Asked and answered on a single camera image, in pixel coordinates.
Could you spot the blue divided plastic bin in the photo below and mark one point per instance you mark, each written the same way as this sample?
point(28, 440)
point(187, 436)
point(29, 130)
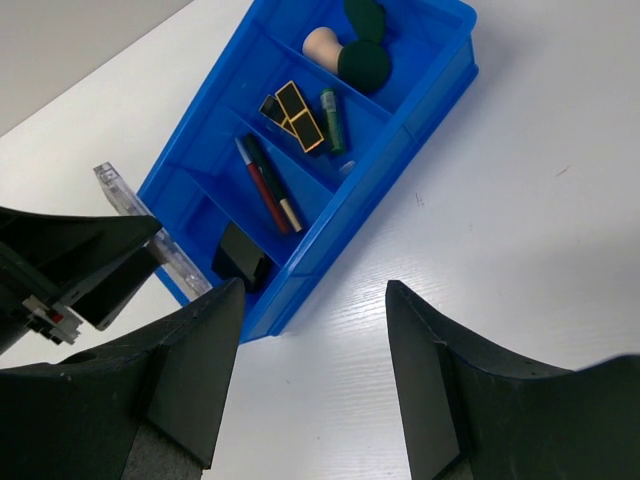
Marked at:
point(199, 184)

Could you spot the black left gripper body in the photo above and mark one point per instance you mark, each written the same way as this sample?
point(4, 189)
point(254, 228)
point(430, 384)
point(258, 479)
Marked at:
point(32, 302)

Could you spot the black square compact case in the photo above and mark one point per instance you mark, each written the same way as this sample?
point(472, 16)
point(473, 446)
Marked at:
point(238, 256)

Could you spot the dark green labelled round puff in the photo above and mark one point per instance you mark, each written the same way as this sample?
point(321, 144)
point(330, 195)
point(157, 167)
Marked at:
point(364, 65)

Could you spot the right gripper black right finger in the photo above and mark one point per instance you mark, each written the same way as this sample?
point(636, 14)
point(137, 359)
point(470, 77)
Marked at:
point(473, 409)

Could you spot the black gold square lipstick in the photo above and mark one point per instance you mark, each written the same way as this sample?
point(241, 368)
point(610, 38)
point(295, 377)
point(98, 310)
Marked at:
point(300, 117)

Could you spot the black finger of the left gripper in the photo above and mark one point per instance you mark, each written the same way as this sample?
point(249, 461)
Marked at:
point(97, 263)

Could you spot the beige makeup sponge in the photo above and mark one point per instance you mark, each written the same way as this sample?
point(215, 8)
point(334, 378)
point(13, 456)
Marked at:
point(323, 47)

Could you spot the green lip balm tube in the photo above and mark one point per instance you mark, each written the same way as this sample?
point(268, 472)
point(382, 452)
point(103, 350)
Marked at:
point(335, 136)

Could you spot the red silver lip gloss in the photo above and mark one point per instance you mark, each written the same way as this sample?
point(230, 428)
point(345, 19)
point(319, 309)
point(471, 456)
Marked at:
point(262, 187)

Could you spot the gold capped dark pencil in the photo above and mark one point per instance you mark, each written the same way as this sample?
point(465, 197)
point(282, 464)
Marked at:
point(273, 180)

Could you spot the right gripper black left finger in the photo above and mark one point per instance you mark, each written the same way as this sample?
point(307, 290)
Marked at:
point(147, 405)

